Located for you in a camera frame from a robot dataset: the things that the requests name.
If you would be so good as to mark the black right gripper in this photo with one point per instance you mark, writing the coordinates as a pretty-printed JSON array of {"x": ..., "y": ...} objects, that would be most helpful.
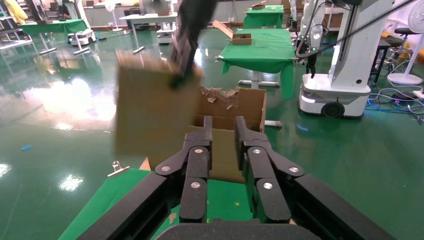
[{"x": 197, "y": 18}]

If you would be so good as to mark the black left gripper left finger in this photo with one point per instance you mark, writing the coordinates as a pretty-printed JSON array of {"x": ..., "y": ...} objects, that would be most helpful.
[{"x": 197, "y": 159}]

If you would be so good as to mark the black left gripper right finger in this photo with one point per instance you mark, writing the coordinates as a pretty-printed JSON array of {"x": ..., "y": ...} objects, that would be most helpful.
[{"x": 258, "y": 162}]

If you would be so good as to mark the small taped cardboard box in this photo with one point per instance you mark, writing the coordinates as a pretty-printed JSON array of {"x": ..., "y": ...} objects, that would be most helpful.
[{"x": 149, "y": 109}]

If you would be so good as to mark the small white robot base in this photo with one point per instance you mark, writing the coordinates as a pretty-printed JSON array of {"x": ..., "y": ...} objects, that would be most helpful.
[{"x": 165, "y": 34}]

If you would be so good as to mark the low white robot base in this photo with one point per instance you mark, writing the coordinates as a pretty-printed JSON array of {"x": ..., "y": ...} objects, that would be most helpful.
[{"x": 81, "y": 36}]

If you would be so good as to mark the long cardboard strip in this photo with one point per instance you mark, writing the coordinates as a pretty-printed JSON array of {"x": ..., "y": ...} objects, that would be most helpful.
[{"x": 222, "y": 29}]

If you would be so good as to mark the large open cardboard carton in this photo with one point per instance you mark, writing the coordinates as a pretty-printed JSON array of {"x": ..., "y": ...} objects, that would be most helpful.
[{"x": 248, "y": 102}]

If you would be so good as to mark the small open brown box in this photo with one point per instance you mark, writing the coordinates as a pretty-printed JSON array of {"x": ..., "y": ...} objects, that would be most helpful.
[{"x": 242, "y": 39}]

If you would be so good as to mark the white office table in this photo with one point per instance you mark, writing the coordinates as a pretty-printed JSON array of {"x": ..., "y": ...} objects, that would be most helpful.
[{"x": 145, "y": 17}]

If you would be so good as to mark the black cabinet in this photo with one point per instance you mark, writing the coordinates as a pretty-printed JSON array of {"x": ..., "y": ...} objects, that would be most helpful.
[{"x": 132, "y": 13}]

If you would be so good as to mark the large green-covered table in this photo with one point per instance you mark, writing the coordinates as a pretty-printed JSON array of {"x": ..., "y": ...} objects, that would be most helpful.
[{"x": 261, "y": 49}]

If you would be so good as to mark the silver binder clip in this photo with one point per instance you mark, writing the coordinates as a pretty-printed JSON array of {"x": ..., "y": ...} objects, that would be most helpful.
[{"x": 119, "y": 171}]

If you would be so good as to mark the small green-covered table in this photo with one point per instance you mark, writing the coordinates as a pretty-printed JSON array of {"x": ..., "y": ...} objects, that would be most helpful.
[{"x": 265, "y": 16}]

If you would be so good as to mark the green tablecloth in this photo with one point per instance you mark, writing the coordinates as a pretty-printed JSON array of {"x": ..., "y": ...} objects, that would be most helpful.
[{"x": 109, "y": 198}]

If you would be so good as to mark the white wheeled robot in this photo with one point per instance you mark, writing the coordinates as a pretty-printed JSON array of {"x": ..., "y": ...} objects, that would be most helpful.
[{"x": 348, "y": 73}]

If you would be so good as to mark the long green-covered table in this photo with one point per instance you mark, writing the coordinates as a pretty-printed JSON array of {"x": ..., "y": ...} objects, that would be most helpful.
[{"x": 49, "y": 26}]

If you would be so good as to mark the white fan with round base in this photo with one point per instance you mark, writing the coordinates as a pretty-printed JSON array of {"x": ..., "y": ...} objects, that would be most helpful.
[{"x": 404, "y": 78}]

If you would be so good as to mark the blue floor scrap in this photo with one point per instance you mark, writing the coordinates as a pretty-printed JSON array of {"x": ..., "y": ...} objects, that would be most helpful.
[{"x": 26, "y": 148}]

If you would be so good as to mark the grey metal rack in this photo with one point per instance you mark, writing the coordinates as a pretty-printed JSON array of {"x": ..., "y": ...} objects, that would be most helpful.
[{"x": 13, "y": 36}]

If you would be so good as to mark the black square stool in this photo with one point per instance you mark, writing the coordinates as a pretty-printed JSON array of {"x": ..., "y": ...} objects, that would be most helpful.
[{"x": 387, "y": 43}]

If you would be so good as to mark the yellow cloth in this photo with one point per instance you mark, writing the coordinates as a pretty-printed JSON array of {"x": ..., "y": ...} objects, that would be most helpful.
[{"x": 15, "y": 10}]

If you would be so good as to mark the black round stool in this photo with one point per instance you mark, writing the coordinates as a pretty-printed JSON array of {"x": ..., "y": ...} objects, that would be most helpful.
[{"x": 402, "y": 31}]

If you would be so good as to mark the white pedestal fan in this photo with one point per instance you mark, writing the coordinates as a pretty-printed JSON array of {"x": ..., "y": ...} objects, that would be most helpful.
[{"x": 109, "y": 5}]

